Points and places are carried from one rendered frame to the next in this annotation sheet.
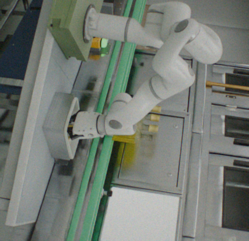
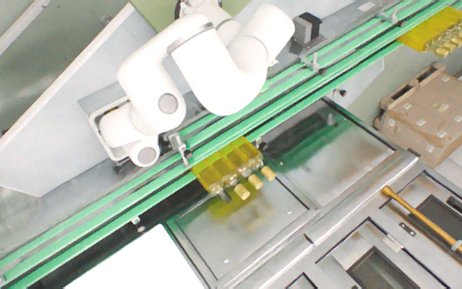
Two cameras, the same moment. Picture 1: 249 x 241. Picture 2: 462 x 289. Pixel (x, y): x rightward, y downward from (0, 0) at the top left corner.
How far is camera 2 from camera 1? 92 cm
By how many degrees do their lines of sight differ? 30
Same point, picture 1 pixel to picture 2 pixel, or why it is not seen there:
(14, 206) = not seen: outside the picture
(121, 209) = (143, 253)
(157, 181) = (205, 256)
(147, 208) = (165, 275)
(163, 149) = (249, 226)
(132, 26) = (222, 30)
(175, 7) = (258, 11)
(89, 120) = not seen: hidden behind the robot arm
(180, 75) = (138, 99)
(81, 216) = (75, 225)
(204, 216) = not seen: outside the picture
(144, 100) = (123, 120)
